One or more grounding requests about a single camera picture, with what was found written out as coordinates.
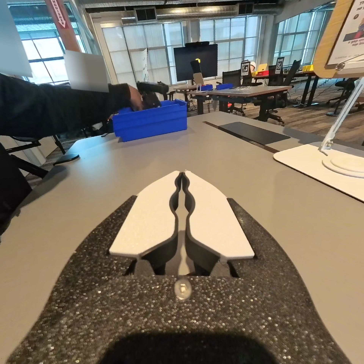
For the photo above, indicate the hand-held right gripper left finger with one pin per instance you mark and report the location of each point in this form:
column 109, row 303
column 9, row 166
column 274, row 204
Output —
column 145, row 224

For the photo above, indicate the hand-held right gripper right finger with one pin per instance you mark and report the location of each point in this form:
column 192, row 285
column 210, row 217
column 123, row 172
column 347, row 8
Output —
column 219, row 227

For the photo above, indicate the blue plastic bin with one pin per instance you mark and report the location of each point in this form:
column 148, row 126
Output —
column 150, row 123

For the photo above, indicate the person's left forearm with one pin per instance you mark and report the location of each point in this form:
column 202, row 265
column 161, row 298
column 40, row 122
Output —
column 57, row 105

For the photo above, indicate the white printed board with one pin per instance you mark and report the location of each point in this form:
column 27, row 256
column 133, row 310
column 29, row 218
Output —
column 144, row 64

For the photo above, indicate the background office desk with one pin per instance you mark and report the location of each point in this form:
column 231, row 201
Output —
column 184, row 88
column 301, row 73
column 250, row 90

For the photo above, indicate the black monitor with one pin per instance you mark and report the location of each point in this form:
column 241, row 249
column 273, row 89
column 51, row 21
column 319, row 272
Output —
column 182, row 62

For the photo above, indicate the small blue bin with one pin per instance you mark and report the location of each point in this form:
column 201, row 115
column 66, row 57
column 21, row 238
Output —
column 224, row 86
column 206, row 87

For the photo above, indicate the black webcam bar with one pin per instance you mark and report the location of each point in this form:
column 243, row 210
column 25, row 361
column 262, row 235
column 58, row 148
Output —
column 196, row 43

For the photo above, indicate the black office chair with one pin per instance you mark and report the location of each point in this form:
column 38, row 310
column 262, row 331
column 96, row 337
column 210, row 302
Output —
column 342, row 88
column 231, row 76
column 293, row 71

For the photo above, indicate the black-and-white tag sign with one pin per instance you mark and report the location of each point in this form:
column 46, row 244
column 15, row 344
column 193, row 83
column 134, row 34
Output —
column 279, row 65
column 245, row 68

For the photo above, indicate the black desk mat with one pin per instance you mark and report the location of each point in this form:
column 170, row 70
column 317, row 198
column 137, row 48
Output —
column 256, row 133

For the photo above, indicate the white desk mat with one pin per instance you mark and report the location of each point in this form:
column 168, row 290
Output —
column 298, row 159

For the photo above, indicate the red and yellow bin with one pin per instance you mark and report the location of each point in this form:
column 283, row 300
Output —
column 260, row 71

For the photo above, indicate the red hanging sign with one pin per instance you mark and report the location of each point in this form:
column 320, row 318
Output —
column 58, row 14

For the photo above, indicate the white clipboard stand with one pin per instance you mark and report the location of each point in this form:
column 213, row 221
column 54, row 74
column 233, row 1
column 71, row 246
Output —
column 345, row 165

